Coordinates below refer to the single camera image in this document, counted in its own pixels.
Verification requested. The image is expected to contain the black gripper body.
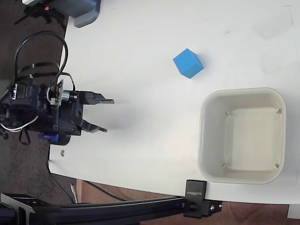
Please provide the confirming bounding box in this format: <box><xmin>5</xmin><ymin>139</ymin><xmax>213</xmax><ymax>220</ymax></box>
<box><xmin>52</xmin><ymin>90</ymin><xmax>86</xmax><ymax>136</ymax></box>

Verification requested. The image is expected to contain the blue cube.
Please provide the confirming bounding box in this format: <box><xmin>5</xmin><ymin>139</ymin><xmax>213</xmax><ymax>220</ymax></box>
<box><xmin>172</xmin><ymin>48</ymin><xmax>204</xmax><ymax>79</ymax></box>

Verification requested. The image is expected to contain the black six-joint robot arm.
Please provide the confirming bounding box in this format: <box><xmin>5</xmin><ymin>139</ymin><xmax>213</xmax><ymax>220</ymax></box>
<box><xmin>0</xmin><ymin>77</ymin><xmax>56</xmax><ymax>141</ymax></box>

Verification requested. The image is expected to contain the white square plastic bin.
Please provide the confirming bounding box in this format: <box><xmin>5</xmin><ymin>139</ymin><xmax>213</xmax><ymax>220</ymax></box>
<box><xmin>197</xmin><ymin>87</ymin><xmax>287</xmax><ymax>185</ymax></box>

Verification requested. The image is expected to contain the blue base clamp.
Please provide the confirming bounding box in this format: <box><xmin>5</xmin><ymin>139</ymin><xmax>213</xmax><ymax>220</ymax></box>
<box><xmin>37</xmin><ymin>134</ymin><xmax>60</xmax><ymax>143</ymax></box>

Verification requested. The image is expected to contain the gray device housing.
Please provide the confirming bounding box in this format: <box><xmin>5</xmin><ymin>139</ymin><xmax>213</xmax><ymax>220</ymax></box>
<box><xmin>49</xmin><ymin>0</ymin><xmax>102</xmax><ymax>29</ymax></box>

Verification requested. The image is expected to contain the black stand with red light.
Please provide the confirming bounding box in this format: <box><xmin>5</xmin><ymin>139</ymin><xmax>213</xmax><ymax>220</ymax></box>
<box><xmin>14</xmin><ymin>0</ymin><xmax>68</xmax><ymax>27</ymax></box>

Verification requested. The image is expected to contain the black table clamp with logo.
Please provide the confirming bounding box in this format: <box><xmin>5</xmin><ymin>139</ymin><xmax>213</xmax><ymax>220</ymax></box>
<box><xmin>183</xmin><ymin>180</ymin><xmax>223</xmax><ymax>219</ymax></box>

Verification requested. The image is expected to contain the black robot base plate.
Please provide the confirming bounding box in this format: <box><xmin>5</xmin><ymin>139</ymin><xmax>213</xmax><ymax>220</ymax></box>
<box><xmin>49</xmin><ymin>133</ymin><xmax>72</xmax><ymax>145</ymax></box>

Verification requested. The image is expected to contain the bare-board gripper camera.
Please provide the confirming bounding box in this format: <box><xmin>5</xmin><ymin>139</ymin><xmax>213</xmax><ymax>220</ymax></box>
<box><xmin>48</xmin><ymin>79</ymin><xmax>79</xmax><ymax>110</ymax></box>

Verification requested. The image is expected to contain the black cable loop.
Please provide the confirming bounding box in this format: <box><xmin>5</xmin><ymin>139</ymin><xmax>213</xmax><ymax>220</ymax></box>
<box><xmin>18</xmin><ymin>129</ymin><xmax>31</xmax><ymax>146</ymax></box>

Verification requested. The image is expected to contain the white arm wire bundle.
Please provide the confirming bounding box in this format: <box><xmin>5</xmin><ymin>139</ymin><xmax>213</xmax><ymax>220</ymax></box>
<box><xmin>0</xmin><ymin>116</ymin><xmax>39</xmax><ymax>133</ymax></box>

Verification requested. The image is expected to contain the thick black camera cable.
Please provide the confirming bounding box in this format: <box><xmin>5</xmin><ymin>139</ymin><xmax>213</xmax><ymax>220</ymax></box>
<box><xmin>13</xmin><ymin>31</ymin><xmax>69</xmax><ymax>92</ymax></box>

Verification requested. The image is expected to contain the thin black floor cable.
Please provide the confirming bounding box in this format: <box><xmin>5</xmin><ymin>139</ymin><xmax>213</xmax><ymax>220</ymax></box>
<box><xmin>85</xmin><ymin>181</ymin><xmax>128</xmax><ymax>202</ymax></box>
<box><xmin>50</xmin><ymin>172</ymin><xmax>74</xmax><ymax>203</ymax></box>

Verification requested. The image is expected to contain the white cable end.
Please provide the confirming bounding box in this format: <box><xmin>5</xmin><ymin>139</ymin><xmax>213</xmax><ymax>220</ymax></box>
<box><xmin>70</xmin><ymin>183</ymin><xmax>78</xmax><ymax>203</ymax></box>

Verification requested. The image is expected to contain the black aluminium rail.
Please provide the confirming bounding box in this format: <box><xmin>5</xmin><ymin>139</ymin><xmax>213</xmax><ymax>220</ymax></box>
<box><xmin>0</xmin><ymin>192</ymin><xmax>188</xmax><ymax>225</ymax></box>

